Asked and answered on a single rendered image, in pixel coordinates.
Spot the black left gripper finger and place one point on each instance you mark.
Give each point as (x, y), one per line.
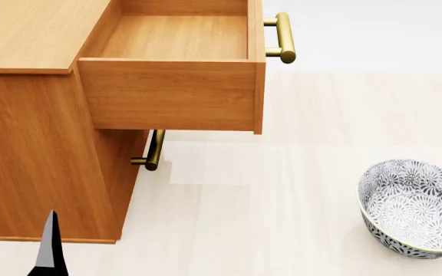
(51, 253)

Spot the wooden cabinet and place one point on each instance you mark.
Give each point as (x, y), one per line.
(33, 129)

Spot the open wooden drawer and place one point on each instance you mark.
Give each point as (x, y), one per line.
(175, 89)

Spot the black white patterned bowl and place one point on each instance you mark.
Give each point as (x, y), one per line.
(413, 210)

